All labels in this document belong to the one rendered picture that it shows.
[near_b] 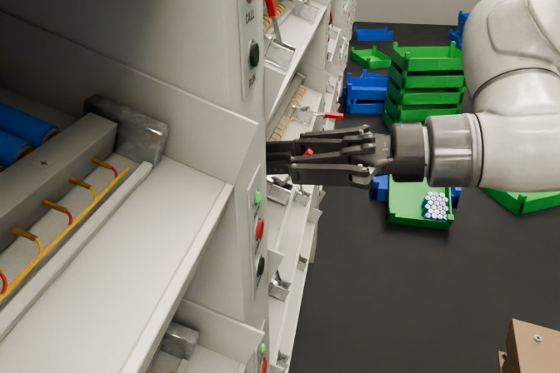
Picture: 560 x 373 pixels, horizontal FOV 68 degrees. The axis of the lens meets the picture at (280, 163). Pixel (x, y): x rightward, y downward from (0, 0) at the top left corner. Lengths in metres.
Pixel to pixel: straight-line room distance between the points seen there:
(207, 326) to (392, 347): 0.78
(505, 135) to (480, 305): 0.83
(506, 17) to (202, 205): 0.47
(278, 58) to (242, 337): 0.30
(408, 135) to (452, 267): 0.89
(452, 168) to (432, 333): 0.72
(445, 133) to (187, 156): 0.32
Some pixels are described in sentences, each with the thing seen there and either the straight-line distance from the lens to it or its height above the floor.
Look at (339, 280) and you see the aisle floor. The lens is 1.24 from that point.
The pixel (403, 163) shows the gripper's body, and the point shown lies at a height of 0.64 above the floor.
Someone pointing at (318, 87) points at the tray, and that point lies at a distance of 0.98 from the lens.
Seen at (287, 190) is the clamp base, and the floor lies 0.57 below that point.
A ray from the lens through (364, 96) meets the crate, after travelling 2.24.
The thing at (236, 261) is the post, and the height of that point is 0.66.
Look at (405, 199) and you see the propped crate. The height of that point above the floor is 0.05.
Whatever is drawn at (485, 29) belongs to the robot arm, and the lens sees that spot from 0.62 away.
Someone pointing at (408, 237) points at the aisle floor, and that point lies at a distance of 1.43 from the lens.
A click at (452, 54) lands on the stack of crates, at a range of 2.21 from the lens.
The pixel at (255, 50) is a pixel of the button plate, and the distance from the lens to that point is 0.29.
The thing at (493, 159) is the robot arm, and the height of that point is 0.66.
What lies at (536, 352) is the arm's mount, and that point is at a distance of 0.83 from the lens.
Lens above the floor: 0.89
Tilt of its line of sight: 30 degrees down
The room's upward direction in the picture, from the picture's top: straight up
